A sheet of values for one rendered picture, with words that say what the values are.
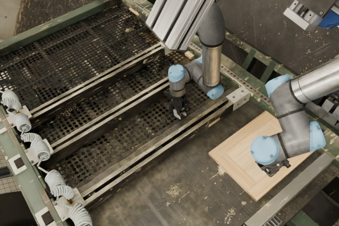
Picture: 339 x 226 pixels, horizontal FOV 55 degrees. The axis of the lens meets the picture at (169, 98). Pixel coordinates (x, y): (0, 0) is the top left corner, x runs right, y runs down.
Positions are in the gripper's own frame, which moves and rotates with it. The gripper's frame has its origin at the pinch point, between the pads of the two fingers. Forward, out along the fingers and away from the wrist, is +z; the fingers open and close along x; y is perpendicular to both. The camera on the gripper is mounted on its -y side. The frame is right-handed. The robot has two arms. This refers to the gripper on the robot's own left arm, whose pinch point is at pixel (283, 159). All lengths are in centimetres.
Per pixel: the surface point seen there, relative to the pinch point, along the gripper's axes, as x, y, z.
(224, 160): -20.2, 21.1, 27.3
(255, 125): -27.4, -0.7, 41.0
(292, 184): 6.3, 4.5, 30.3
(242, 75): -57, -14, 50
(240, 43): -107, -36, 113
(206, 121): -41, 16, 27
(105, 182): -40, 66, -1
